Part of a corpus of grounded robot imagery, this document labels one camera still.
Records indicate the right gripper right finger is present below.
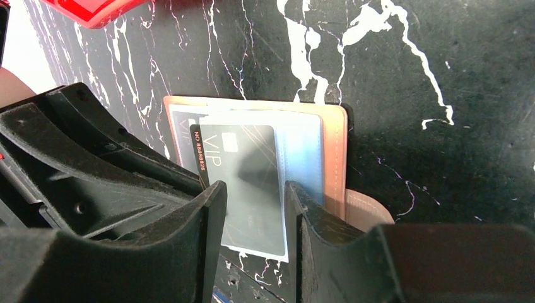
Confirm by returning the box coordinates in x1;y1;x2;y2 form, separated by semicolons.
285;181;534;302

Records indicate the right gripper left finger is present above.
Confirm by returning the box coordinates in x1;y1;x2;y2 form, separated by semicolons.
1;181;227;302

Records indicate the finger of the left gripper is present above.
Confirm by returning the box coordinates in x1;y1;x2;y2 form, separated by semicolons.
45;83;202;196
1;102;192;241

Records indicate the black VIP credit card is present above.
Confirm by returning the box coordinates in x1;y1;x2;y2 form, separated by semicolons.
190;124;287;261

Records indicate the pink leather card holder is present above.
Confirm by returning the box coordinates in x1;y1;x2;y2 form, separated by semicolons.
163;96;394;232

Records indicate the red bin with dark card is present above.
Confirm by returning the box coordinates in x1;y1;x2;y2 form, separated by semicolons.
42;0;148;29

